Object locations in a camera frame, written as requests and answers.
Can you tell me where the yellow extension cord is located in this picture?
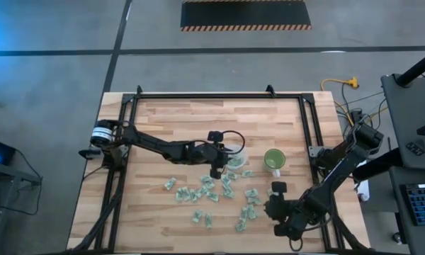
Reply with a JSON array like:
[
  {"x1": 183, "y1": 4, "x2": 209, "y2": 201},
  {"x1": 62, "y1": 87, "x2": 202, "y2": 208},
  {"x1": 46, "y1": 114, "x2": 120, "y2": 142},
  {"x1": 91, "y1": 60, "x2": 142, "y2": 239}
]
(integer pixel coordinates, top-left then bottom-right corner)
[{"x1": 320, "y1": 76, "x2": 389, "y2": 132}]

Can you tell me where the white desk foot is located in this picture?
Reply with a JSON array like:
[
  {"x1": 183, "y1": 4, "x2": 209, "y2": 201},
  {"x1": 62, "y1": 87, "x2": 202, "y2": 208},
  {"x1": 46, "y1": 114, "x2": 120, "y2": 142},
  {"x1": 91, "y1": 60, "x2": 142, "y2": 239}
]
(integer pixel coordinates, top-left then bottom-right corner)
[{"x1": 353, "y1": 161, "x2": 372, "y2": 203}]

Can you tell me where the black bracket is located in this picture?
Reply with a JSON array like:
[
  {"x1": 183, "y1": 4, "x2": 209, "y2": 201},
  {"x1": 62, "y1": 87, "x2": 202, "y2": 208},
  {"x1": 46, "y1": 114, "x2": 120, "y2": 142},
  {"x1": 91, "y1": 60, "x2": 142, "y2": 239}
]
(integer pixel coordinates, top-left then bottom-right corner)
[{"x1": 78, "y1": 147, "x2": 104, "y2": 160}]

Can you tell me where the grey metal stand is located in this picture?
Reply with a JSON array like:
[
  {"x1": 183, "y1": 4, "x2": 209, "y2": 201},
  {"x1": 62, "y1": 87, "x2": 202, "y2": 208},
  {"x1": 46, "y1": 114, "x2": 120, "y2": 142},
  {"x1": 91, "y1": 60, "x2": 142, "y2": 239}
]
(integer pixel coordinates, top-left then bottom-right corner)
[{"x1": 0, "y1": 159, "x2": 43, "y2": 255}]

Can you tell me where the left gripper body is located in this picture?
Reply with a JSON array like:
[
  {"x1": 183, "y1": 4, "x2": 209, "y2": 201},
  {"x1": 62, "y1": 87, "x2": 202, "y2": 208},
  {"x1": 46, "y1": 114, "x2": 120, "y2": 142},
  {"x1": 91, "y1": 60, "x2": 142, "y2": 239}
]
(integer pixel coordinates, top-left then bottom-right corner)
[{"x1": 202, "y1": 130, "x2": 225, "y2": 180}]

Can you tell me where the black camera cable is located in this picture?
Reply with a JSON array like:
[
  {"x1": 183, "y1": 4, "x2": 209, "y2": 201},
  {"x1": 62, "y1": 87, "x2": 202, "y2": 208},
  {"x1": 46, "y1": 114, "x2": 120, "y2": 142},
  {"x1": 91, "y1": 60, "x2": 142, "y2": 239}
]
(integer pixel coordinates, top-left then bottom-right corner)
[
  {"x1": 288, "y1": 236, "x2": 305, "y2": 253},
  {"x1": 222, "y1": 130, "x2": 247, "y2": 156}
]

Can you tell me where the clear plastic cup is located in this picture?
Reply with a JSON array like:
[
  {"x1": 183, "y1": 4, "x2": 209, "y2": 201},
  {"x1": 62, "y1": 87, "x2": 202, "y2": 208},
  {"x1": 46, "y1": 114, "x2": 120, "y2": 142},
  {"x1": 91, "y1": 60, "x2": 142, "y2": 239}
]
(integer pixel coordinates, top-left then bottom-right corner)
[{"x1": 223, "y1": 143, "x2": 249, "y2": 170}]

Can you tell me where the grey desk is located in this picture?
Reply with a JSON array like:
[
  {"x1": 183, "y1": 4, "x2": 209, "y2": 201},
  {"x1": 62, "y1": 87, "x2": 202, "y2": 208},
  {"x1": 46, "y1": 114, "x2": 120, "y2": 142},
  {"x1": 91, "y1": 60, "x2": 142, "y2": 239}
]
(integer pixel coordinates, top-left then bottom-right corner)
[
  {"x1": 389, "y1": 166, "x2": 425, "y2": 255},
  {"x1": 380, "y1": 73, "x2": 425, "y2": 171}
]

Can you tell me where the black desk leg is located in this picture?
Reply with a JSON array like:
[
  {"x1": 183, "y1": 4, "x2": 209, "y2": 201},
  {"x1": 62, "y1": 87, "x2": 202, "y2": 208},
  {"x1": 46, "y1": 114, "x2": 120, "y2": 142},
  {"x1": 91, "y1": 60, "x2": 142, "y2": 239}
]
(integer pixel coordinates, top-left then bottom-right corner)
[{"x1": 352, "y1": 147, "x2": 404, "y2": 183}]

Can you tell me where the backlit black keyboard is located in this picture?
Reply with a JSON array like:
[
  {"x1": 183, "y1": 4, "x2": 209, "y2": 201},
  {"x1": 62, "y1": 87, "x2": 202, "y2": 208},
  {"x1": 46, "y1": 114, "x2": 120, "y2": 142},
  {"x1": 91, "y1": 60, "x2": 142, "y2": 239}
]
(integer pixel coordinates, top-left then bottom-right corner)
[{"x1": 399, "y1": 182, "x2": 425, "y2": 227}]

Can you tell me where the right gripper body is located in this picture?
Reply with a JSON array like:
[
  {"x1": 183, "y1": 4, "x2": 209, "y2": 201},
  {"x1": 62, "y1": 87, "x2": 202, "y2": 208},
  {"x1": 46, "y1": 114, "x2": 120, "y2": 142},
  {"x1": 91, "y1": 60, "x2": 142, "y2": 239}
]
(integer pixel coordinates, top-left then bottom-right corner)
[{"x1": 271, "y1": 181, "x2": 298, "y2": 242}]

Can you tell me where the hazard-striped black floor mat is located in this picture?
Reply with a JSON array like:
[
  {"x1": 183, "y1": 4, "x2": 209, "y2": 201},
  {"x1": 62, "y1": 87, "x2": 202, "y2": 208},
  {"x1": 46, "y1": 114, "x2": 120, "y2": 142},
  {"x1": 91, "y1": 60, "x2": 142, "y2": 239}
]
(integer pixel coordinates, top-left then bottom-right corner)
[{"x1": 179, "y1": 0, "x2": 312, "y2": 32}]

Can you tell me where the green ceramic mug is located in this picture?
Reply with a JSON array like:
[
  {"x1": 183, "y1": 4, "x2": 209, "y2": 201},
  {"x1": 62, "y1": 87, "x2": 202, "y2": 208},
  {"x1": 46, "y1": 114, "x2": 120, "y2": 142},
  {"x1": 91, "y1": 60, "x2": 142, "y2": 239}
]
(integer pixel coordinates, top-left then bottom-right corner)
[{"x1": 263, "y1": 148, "x2": 287, "y2": 179}]

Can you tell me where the black floor cable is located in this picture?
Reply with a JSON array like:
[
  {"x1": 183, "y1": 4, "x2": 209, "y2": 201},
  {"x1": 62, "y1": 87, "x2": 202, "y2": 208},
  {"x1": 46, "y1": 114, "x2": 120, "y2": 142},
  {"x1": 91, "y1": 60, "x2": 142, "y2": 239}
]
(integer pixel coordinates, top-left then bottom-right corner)
[{"x1": 336, "y1": 83, "x2": 389, "y2": 141}]

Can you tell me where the black aluminium frame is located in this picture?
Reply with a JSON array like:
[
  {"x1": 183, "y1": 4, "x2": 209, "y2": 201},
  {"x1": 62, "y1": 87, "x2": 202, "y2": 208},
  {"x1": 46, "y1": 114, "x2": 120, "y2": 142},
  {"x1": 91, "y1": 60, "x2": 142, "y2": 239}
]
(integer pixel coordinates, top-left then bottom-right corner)
[{"x1": 67, "y1": 92, "x2": 368, "y2": 254}]

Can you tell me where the small black device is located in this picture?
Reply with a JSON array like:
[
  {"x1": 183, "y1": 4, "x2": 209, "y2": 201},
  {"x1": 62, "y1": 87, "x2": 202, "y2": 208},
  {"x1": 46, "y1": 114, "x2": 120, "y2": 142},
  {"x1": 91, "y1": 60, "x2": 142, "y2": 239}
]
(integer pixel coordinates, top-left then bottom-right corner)
[{"x1": 406, "y1": 141, "x2": 425, "y2": 157}]

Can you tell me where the black computer with blue light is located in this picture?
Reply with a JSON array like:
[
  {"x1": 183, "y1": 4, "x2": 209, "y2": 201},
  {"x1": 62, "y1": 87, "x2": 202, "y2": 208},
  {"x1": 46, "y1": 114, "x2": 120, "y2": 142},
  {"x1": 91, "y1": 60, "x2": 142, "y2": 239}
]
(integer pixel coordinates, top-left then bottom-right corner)
[{"x1": 0, "y1": 136, "x2": 17, "y2": 166}]

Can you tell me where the black pole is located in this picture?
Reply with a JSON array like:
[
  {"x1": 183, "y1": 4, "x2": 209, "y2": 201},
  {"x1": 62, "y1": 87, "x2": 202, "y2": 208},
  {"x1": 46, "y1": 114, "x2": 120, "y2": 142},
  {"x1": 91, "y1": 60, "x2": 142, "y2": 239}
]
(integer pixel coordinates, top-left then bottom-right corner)
[{"x1": 395, "y1": 45, "x2": 425, "y2": 88}]

